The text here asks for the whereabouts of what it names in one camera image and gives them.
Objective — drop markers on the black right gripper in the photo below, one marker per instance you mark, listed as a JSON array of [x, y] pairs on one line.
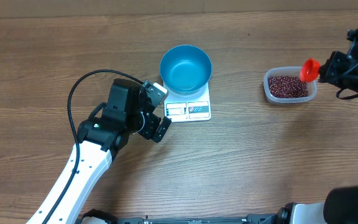
[[328, 74]]

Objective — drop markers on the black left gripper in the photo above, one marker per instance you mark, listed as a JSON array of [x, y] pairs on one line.
[[149, 131]]

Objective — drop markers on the orange plastic measuring scoop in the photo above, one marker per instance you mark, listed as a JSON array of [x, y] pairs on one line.
[[310, 70]]

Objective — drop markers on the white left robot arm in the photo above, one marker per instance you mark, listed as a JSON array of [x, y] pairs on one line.
[[128, 110]]

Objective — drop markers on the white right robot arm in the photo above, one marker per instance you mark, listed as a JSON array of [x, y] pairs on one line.
[[341, 205]]

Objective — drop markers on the white digital kitchen scale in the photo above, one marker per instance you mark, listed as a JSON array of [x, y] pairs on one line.
[[188, 108]]

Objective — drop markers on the teal blue bowl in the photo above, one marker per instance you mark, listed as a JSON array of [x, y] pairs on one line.
[[185, 69]]

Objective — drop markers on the red adzuki beans in container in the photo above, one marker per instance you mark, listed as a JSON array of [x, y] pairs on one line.
[[287, 87]]

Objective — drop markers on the clear plastic food container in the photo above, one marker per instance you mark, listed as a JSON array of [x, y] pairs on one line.
[[287, 71]]

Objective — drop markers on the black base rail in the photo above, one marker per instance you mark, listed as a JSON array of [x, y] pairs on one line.
[[97, 216]]

